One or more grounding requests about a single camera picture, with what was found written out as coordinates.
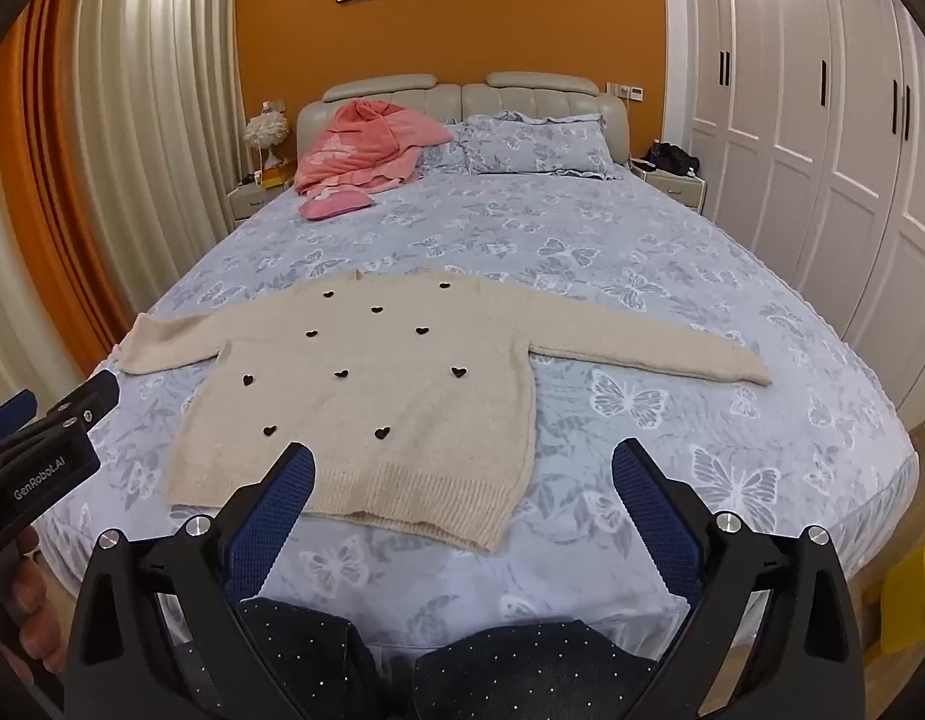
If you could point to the white wall switch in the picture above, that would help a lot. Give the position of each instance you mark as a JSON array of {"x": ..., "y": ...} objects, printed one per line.
[
  {"x": 272, "y": 105},
  {"x": 620, "y": 90}
]

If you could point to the beige leather headboard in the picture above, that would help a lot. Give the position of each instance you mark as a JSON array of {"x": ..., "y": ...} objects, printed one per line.
[{"x": 522, "y": 94}]

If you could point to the white nightstand with bag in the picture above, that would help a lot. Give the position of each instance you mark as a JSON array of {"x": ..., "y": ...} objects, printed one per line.
[{"x": 676, "y": 189}]

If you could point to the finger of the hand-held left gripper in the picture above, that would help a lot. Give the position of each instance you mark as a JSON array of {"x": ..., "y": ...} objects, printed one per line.
[
  {"x": 4, "y": 414},
  {"x": 87, "y": 397}
]

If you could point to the white feather lamp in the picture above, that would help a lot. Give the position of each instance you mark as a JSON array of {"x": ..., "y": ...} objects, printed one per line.
[{"x": 267, "y": 127}]

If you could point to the pink blanket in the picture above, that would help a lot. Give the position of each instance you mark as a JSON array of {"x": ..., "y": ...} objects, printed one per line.
[{"x": 357, "y": 142}]

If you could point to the grey patterned bed cover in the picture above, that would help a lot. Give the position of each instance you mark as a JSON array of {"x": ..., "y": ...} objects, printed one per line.
[{"x": 582, "y": 277}]

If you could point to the yellow stool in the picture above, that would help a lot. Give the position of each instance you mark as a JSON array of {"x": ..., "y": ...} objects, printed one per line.
[{"x": 912, "y": 600}]

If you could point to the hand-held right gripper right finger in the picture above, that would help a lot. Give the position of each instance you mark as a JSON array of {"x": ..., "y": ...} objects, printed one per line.
[{"x": 657, "y": 517}]

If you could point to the beige knit sweater with hearts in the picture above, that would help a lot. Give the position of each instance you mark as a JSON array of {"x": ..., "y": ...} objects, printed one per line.
[{"x": 372, "y": 420}]

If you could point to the person's left hand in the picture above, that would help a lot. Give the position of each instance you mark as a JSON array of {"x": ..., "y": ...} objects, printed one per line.
[{"x": 38, "y": 600}]

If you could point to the black bag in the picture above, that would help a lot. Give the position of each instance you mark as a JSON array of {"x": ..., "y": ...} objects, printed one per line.
[{"x": 676, "y": 157}]

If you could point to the large butterfly print pillow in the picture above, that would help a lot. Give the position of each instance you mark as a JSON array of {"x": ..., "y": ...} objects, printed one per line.
[{"x": 537, "y": 142}]

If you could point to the white wardrobe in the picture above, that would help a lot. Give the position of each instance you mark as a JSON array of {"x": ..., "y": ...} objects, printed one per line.
[{"x": 800, "y": 127}]

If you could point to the beige pleated curtain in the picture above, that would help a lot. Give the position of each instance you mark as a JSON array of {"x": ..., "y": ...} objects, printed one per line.
[{"x": 154, "y": 105}]

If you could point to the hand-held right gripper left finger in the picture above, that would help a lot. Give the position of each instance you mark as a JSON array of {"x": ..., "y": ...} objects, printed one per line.
[{"x": 278, "y": 517}]

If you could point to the partly hidden butterfly print pillow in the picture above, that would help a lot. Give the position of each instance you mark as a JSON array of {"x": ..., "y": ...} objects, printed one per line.
[{"x": 443, "y": 154}]

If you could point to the pink folded cloth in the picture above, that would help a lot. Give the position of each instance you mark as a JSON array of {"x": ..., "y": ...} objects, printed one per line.
[{"x": 335, "y": 204}]

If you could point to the yellow box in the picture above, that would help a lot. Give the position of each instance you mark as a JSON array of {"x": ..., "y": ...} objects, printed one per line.
[{"x": 273, "y": 178}]

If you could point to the orange curtain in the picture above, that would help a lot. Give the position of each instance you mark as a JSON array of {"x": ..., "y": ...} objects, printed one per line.
[{"x": 64, "y": 187}]

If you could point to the white nightstand with lamp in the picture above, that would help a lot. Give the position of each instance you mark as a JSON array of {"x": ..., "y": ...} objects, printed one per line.
[{"x": 252, "y": 200}]

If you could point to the person's dark dotted pants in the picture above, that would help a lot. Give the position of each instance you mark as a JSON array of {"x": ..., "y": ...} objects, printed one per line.
[{"x": 507, "y": 667}]

